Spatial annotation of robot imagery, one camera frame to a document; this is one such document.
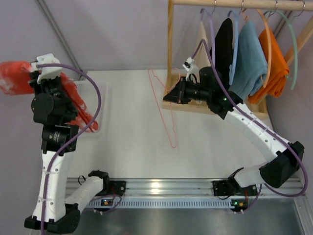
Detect pink wire hanger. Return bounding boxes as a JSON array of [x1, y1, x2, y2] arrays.
[[148, 69, 178, 149]]

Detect red white patterned trousers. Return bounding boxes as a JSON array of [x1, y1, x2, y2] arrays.
[[0, 61, 98, 132]]

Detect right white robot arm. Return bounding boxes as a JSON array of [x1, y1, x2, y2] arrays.
[[163, 67, 308, 195]]

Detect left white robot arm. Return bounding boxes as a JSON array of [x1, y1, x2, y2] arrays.
[[24, 72, 122, 235]]

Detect beige trousers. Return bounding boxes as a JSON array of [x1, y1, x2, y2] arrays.
[[193, 21, 211, 69]]

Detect blue hanger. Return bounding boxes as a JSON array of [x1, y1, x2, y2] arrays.
[[227, 10, 239, 85]]

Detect black trousers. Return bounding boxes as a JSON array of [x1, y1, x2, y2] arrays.
[[215, 18, 233, 89]]

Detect light blue trousers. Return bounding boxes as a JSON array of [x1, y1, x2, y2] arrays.
[[230, 21, 268, 100]]

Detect purple hanger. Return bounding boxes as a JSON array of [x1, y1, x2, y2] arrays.
[[200, 8, 216, 66]]

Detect orange hanger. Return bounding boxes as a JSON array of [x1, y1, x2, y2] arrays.
[[237, 4, 272, 92]]

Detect orange trousers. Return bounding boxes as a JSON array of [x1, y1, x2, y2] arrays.
[[248, 29, 290, 104]]

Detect green hanger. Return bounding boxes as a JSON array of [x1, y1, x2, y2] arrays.
[[263, 10, 299, 90]]

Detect white plastic basket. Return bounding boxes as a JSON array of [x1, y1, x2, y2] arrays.
[[74, 80, 108, 138]]

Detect wooden clothes rack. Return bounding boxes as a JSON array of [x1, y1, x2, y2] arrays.
[[166, 0, 313, 115]]

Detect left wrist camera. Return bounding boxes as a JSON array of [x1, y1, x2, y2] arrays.
[[30, 53, 62, 84]]

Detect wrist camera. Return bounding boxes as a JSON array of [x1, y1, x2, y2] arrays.
[[30, 53, 62, 84], [182, 57, 199, 80]]

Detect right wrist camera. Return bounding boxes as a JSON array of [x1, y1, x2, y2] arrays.
[[182, 57, 199, 80]]

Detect aluminium corner frame post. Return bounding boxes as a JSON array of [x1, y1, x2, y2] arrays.
[[35, 0, 83, 71]]

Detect aluminium mounting rail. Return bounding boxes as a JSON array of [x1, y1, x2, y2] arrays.
[[66, 178, 302, 198]]

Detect grey slotted cable duct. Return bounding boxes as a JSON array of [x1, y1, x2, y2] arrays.
[[86, 198, 236, 209]]

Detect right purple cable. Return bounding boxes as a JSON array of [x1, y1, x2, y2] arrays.
[[192, 38, 308, 213]]

